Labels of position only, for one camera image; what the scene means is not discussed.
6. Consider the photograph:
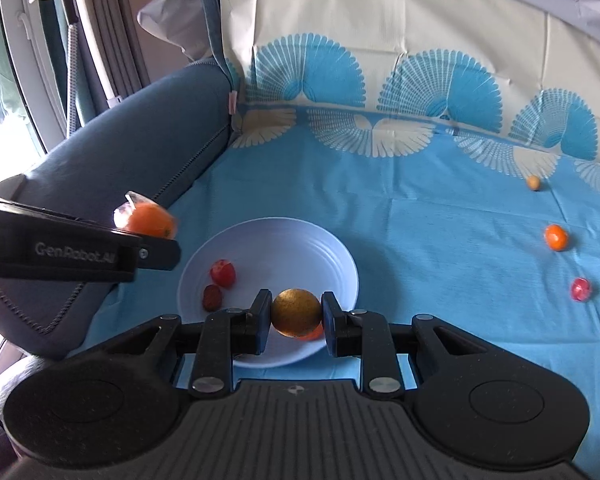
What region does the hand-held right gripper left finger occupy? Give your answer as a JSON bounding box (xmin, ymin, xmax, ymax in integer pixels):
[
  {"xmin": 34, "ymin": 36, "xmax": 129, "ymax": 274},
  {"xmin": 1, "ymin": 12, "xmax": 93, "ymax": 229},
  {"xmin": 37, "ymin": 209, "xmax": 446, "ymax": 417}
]
[{"xmin": 97, "ymin": 288, "xmax": 274, "ymax": 401}]

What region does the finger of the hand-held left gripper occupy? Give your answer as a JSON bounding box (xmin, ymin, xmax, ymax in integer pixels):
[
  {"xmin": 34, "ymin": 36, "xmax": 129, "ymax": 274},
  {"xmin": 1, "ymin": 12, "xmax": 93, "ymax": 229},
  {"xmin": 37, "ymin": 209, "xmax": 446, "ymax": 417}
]
[{"xmin": 132, "ymin": 232, "xmax": 182, "ymax": 272}]

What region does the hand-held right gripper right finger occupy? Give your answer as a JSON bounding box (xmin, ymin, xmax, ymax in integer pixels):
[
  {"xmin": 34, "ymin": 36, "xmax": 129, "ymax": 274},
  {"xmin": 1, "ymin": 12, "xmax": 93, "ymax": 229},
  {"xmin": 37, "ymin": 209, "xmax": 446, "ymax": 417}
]
[{"xmin": 321, "ymin": 291, "xmax": 492, "ymax": 396}]

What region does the small orange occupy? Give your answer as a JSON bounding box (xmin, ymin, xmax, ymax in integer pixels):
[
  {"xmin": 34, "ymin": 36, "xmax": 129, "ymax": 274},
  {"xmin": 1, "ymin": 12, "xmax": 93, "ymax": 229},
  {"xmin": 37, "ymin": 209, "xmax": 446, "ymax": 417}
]
[
  {"xmin": 295, "ymin": 322, "xmax": 326, "ymax": 343},
  {"xmin": 544, "ymin": 224, "xmax": 569, "ymax": 252}
]

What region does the plastic-wrapped orange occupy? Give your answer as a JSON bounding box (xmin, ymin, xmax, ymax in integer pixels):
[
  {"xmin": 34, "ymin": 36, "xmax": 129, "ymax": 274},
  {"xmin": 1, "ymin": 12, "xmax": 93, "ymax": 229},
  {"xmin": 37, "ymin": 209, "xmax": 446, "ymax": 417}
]
[{"xmin": 112, "ymin": 191, "xmax": 178, "ymax": 241}]

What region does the red fruit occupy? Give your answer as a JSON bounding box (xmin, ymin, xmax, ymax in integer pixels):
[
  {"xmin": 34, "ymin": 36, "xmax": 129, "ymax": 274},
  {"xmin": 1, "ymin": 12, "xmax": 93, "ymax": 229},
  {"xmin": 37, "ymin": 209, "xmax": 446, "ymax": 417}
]
[{"xmin": 209, "ymin": 259, "xmax": 237, "ymax": 289}]

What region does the light blue round plate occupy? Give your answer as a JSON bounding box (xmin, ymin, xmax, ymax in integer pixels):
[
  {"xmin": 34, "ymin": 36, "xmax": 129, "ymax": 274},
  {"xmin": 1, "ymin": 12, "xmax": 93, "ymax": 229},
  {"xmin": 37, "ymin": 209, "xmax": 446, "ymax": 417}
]
[{"xmin": 176, "ymin": 216, "xmax": 360, "ymax": 370}]

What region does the blue sofa armrest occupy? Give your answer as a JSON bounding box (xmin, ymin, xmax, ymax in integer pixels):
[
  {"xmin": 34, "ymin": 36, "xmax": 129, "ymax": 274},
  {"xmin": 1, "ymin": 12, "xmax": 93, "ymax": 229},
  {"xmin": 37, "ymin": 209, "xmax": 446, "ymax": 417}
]
[{"xmin": 0, "ymin": 57, "xmax": 238, "ymax": 361}]

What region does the blue fan-printed sheet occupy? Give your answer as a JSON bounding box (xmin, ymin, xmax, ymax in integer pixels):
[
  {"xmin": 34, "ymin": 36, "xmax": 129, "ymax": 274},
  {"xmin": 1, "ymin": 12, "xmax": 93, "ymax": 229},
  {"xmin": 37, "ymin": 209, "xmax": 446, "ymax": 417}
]
[{"xmin": 70, "ymin": 0, "xmax": 600, "ymax": 477}]

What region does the white pole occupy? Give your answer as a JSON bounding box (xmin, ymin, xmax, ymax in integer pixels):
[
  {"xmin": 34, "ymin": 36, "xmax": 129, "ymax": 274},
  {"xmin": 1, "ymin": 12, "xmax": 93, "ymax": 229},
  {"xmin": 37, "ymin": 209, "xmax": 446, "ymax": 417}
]
[{"xmin": 70, "ymin": 0, "xmax": 121, "ymax": 110}]

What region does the grey curtain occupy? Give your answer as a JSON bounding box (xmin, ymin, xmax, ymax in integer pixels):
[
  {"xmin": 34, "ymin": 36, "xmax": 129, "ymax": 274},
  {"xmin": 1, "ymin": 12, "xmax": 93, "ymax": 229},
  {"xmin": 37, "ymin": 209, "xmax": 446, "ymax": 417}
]
[{"xmin": 80, "ymin": 0, "xmax": 148, "ymax": 107}]

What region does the grey sofa cover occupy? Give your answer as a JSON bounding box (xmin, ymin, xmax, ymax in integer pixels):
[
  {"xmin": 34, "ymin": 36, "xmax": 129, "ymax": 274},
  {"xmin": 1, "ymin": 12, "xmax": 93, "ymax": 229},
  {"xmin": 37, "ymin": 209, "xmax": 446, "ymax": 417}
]
[{"xmin": 137, "ymin": 0, "xmax": 600, "ymax": 63}]

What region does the pink wrapped fruit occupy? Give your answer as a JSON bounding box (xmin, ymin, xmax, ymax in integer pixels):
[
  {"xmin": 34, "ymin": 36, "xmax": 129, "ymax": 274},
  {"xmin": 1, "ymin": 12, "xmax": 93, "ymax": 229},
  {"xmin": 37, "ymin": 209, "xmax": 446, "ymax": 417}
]
[{"xmin": 570, "ymin": 276, "xmax": 594, "ymax": 303}]

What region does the garment steamer with braided hose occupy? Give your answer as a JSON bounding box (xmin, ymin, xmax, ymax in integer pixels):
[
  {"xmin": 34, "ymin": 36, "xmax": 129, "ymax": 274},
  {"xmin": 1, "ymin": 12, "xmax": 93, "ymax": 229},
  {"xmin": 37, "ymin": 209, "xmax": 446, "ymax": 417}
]
[{"xmin": 55, "ymin": 0, "xmax": 83, "ymax": 138}]

